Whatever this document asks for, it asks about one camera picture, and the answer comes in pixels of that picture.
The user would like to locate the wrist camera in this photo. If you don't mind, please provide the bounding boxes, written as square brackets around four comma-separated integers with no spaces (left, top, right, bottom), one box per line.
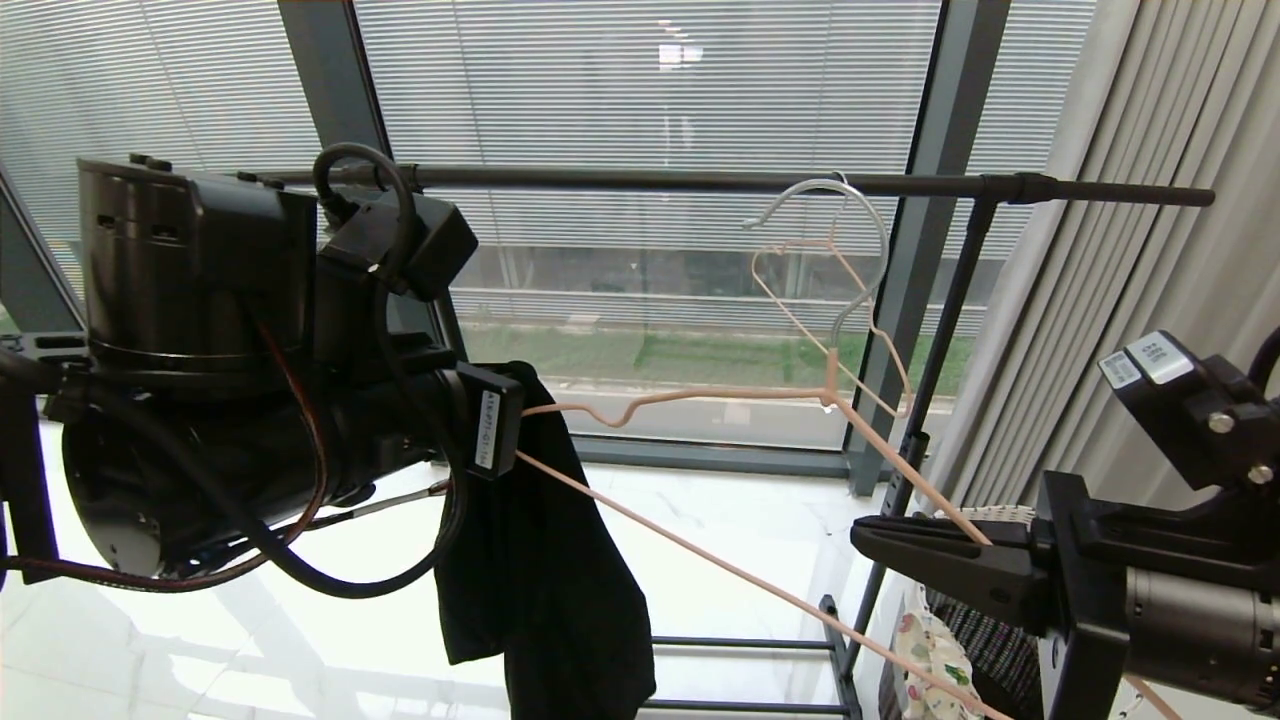
[315,188,481,371]
[1098,330,1280,493]

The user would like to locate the black garment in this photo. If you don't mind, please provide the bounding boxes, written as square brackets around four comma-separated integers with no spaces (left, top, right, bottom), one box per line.
[435,360,658,720]

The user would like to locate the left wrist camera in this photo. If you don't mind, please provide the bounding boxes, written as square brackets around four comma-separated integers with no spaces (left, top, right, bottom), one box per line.
[315,188,481,371]

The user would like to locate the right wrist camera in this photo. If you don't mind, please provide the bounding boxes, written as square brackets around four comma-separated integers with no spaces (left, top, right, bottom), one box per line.
[1098,330,1280,493]

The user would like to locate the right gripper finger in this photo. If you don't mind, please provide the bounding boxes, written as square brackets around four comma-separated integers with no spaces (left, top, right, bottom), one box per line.
[852,516,1036,551]
[855,540,1051,633]

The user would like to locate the white laundry basket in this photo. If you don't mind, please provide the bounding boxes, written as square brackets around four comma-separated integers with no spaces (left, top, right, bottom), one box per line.
[880,503,1051,720]

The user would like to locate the black clothes rack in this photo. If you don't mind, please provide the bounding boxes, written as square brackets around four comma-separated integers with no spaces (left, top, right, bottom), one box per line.
[240,163,1217,720]

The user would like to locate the pink clothes hanger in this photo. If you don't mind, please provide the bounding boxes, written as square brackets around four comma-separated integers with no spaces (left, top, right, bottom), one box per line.
[750,170,913,419]
[515,177,1183,720]

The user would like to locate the beige curtain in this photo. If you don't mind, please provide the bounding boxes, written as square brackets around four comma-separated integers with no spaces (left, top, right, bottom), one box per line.
[920,0,1280,561]

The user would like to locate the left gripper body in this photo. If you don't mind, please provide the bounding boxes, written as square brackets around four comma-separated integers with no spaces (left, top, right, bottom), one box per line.
[65,345,526,578]

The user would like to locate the window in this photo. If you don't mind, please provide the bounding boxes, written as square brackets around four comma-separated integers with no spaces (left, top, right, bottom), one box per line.
[0,0,1101,496]

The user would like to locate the cream printed garment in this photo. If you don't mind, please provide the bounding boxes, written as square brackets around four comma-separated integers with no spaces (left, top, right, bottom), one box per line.
[893,590,986,720]

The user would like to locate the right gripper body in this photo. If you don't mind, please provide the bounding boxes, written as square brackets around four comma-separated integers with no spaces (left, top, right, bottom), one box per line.
[1030,470,1280,720]

